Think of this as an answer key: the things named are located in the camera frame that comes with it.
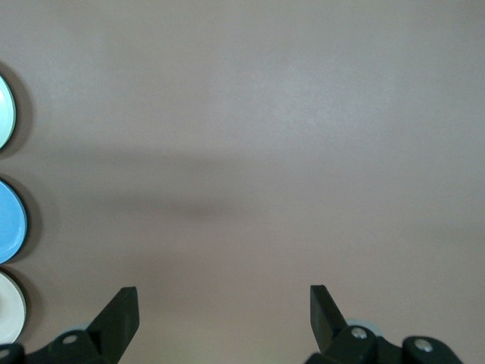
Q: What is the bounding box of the beige round plate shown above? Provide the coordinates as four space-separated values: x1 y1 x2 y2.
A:
0 271 28 344

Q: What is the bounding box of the blue round plate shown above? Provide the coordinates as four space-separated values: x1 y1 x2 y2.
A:
0 177 29 265

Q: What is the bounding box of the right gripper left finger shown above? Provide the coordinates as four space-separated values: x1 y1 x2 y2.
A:
0 287 140 364

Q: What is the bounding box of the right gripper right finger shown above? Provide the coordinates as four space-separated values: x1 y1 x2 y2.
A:
306 284 467 364

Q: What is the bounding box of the pale green round plate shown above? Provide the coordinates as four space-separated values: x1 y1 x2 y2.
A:
0 74 18 151

